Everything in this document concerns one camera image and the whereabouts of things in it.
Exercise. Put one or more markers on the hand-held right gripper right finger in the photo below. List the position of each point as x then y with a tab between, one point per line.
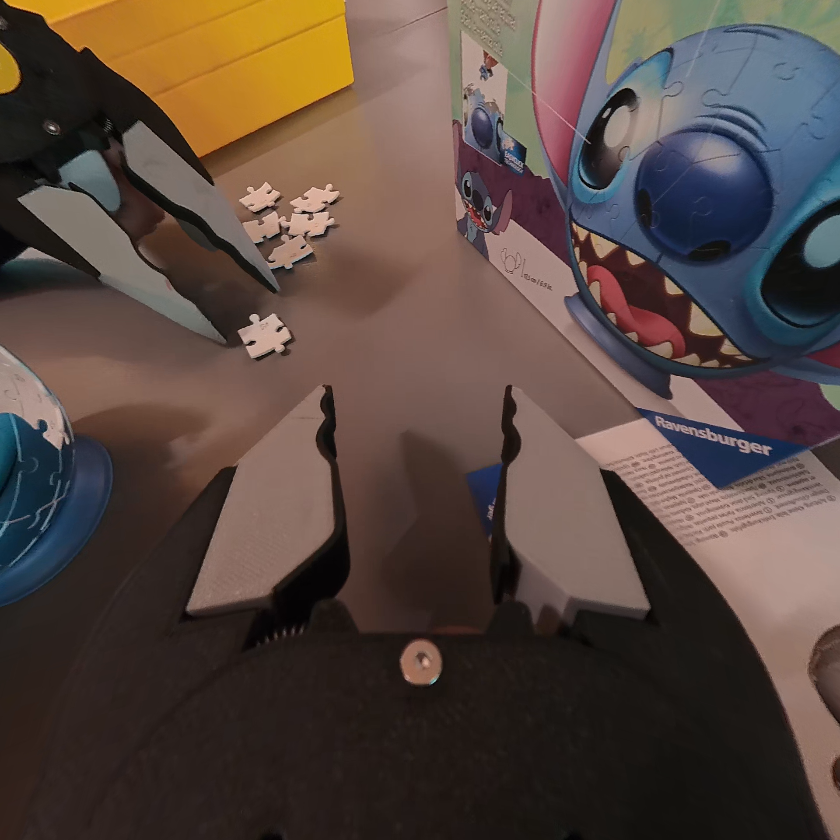
571	538

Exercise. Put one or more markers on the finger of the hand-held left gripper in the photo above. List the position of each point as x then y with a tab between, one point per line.
111	249
184	190

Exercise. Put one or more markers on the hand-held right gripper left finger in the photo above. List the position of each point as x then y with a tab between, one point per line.
269	525

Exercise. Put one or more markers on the white puzzle piece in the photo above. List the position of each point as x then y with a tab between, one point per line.
266	228
308	223
315	195
259	195
264	334
289	253

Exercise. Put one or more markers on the cartoon printed puzzle box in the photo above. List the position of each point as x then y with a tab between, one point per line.
689	164

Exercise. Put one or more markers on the yellow plastic bin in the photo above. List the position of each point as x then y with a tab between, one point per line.
229	65

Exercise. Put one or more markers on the white instruction leaflet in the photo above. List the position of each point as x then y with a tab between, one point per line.
722	525

